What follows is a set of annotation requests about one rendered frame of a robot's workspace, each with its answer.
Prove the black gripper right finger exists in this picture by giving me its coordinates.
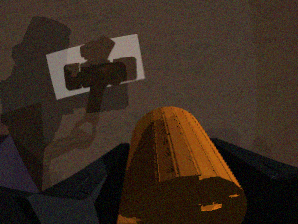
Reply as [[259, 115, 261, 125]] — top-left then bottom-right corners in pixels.
[[210, 137, 298, 224]]

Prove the orange knob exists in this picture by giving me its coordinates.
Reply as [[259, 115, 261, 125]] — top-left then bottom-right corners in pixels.
[[116, 107, 247, 224]]

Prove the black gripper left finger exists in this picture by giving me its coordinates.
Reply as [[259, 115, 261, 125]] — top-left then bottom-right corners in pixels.
[[0, 143, 130, 224]]

